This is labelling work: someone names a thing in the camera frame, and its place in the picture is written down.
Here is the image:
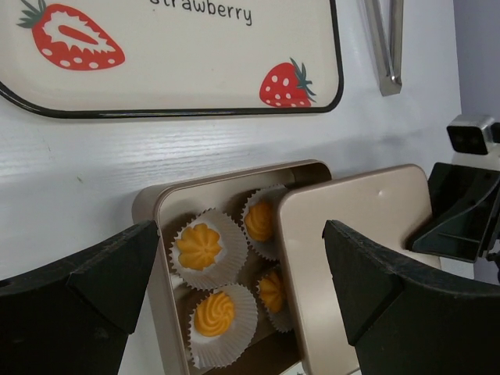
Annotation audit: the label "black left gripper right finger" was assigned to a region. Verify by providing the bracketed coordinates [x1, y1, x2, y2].
[323, 220, 499, 374]

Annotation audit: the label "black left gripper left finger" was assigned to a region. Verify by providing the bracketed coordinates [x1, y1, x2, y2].
[1, 220, 159, 374]

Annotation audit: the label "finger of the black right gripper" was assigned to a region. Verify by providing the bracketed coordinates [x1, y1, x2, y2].
[406, 162, 499, 263]

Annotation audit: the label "gold tin lid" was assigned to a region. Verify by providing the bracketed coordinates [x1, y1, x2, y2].
[277, 164, 441, 374]

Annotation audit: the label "silver metal tongs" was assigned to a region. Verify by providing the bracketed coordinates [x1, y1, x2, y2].
[364, 0, 404, 97]

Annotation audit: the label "orange swirl cookie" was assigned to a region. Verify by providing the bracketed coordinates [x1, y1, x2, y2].
[176, 223, 222, 271]
[194, 292, 235, 338]
[244, 200, 274, 242]
[259, 270, 287, 314]

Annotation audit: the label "gold square tin box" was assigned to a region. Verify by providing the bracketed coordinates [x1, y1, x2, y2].
[132, 160, 332, 374]

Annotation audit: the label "strawberry print tray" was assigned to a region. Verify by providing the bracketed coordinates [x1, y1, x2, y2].
[1, 0, 344, 119]

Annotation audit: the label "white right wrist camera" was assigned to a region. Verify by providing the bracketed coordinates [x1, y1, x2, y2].
[446, 114, 499, 155]

